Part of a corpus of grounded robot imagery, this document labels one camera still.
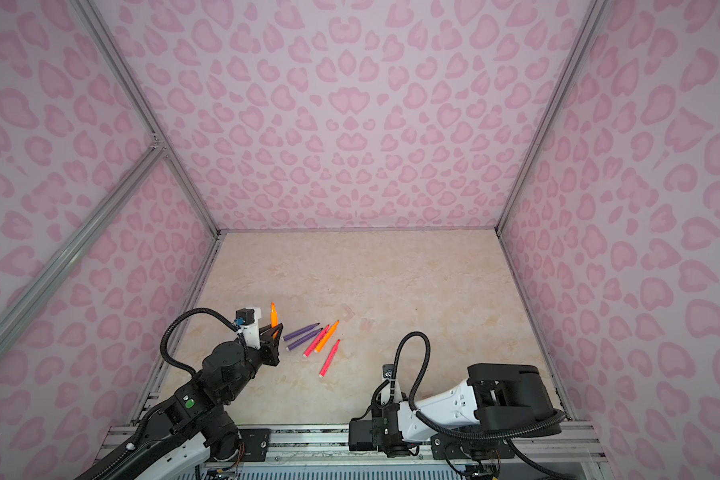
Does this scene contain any diagonal aluminium frame bar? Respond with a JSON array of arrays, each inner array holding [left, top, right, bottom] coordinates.
[[0, 141, 166, 362]]

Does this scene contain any black corrugated cable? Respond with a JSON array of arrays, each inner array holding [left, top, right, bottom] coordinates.
[[368, 331, 568, 442], [159, 307, 241, 380]]

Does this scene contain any right corner aluminium post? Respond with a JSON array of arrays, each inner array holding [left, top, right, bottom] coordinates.
[[495, 0, 613, 239]]

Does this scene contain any clear pen cap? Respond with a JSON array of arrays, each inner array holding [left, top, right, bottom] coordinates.
[[360, 318, 375, 332], [341, 304, 355, 321]]

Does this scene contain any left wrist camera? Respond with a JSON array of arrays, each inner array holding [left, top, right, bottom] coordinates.
[[235, 307, 262, 350]]

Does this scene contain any orange marker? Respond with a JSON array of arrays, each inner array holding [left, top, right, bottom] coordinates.
[[270, 302, 279, 338], [315, 320, 340, 353]]

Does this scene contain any upper purple marker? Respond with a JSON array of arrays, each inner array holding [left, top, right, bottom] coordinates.
[[283, 322, 320, 341]]

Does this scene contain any orange marker in group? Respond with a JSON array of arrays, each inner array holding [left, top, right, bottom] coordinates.
[[315, 320, 340, 353]]

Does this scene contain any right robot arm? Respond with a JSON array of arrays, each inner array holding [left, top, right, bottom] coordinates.
[[348, 363, 565, 459]]

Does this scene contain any lower purple marker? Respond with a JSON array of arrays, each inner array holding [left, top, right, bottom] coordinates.
[[287, 329, 322, 351]]

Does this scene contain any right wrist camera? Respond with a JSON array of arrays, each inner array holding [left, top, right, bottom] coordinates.
[[379, 363, 403, 406]]

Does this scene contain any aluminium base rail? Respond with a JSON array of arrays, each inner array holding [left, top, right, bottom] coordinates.
[[86, 422, 613, 480]]

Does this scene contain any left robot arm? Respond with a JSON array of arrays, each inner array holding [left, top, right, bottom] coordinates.
[[79, 325, 283, 479]]

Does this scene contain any left black corrugated cable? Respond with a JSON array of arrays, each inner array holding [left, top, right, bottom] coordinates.
[[159, 307, 241, 380]]

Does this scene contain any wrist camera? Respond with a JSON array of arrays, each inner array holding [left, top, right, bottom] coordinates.
[[235, 307, 262, 350], [379, 363, 403, 406]]

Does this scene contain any left corner aluminium post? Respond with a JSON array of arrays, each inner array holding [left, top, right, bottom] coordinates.
[[70, 0, 221, 240]]

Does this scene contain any pink marker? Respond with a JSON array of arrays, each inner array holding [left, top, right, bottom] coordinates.
[[303, 325, 331, 358], [319, 340, 341, 378]]

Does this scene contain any corner aluminium post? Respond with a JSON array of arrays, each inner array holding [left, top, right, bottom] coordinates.
[[495, 0, 613, 239], [70, 0, 221, 240]]

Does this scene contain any right black corrugated cable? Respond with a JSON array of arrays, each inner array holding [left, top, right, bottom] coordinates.
[[368, 331, 568, 442]]

